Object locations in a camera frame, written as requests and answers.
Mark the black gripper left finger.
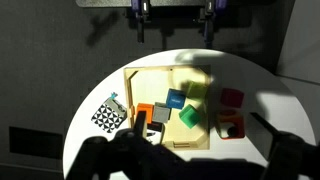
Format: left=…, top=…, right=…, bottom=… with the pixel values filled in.
left=133, top=112, right=146, bottom=136

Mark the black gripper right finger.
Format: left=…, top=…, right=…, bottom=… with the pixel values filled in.
left=250, top=112, right=280, bottom=136

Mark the black white patterned soft cube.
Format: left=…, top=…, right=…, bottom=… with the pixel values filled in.
left=91, top=92, right=127, bottom=133

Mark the orange cube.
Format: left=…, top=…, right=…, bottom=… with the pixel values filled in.
left=136, top=103, right=154, bottom=124

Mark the grey cube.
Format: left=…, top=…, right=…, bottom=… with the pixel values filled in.
left=152, top=102, right=171, bottom=123

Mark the wooden tray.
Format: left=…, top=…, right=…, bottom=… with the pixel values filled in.
left=124, top=65, right=212, bottom=150

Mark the blue cube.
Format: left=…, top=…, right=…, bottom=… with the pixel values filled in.
left=166, top=89, right=186, bottom=109

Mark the dark green cube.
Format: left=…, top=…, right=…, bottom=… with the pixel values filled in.
left=179, top=104, right=201, bottom=129

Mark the magenta cube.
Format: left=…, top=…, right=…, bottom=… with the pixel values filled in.
left=220, top=88, right=244, bottom=108

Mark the light green cube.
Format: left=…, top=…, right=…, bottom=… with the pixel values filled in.
left=186, top=81, right=208, bottom=99

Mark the white round table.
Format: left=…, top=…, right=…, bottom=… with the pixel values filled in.
left=63, top=49, right=315, bottom=174

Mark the orange shape sorter box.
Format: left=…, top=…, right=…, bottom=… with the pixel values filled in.
left=216, top=110, right=245, bottom=140

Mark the purple clamp right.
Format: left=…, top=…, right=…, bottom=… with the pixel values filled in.
left=201, top=0, right=228, bottom=49

